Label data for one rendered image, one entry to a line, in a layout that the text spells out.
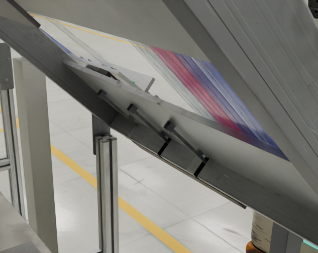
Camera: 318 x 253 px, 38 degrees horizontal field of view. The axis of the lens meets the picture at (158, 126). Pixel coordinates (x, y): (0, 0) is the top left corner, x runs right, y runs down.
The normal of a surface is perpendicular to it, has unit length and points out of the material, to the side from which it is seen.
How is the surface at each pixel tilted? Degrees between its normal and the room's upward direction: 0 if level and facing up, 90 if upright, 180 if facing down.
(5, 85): 90
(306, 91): 90
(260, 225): 90
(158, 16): 135
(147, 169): 0
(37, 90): 90
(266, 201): 45
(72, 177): 0
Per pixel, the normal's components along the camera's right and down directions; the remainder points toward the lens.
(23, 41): 0.60, 0.29
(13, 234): 0.02, -0.93
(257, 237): -0.77, 0.22
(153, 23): -0.58, 0.80
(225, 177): -0.56, -0.51
